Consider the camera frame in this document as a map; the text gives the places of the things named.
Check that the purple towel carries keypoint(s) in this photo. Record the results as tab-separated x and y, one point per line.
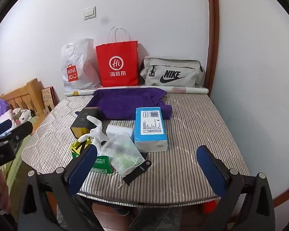
125	103

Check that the dark box with gold end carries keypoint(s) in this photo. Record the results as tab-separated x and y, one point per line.
84	120

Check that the person's left hand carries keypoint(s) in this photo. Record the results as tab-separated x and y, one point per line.
4	192

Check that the red paper shopping bag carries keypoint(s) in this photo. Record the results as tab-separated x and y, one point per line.
116	53

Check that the brown wooden door frame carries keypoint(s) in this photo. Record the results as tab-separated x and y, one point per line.
213	28

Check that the blue tissue box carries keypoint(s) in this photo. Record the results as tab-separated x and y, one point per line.
150	125

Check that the dark green wet wipe packet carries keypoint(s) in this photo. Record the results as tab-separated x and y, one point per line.
102	166

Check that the green bed sheet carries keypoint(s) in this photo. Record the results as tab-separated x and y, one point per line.
18	170

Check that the beige waist bag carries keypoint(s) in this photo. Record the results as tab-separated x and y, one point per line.
173	73

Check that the brown patterned box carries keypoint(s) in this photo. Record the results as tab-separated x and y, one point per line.
48	98

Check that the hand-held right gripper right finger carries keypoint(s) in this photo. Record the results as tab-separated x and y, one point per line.
210	170

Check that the yellow mesh cloth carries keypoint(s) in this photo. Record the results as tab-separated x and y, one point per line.
78	149

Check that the wooden headboard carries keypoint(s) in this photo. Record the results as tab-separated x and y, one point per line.
26	93

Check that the printed paper roll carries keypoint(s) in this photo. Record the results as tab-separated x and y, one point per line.
195	90

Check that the purple plush toy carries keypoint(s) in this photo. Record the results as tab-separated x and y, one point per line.
2	108

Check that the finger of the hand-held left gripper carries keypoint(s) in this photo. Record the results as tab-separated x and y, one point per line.
2	128
23	130

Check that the white spotted plush toy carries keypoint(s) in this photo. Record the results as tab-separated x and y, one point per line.
23	115

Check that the red object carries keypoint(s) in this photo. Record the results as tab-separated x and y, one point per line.
209	205

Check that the white glove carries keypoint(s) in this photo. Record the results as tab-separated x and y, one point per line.
97	131

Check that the white sponge block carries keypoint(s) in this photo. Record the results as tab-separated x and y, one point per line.
120	130

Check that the brown wooden baseboard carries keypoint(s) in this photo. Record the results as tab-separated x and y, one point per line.
286	196

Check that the white plastic shopping bag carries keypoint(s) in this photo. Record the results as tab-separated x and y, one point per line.
79	60

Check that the white light switch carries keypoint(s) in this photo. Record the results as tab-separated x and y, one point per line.
89	13

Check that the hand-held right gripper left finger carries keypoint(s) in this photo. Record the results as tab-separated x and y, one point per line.
83	167

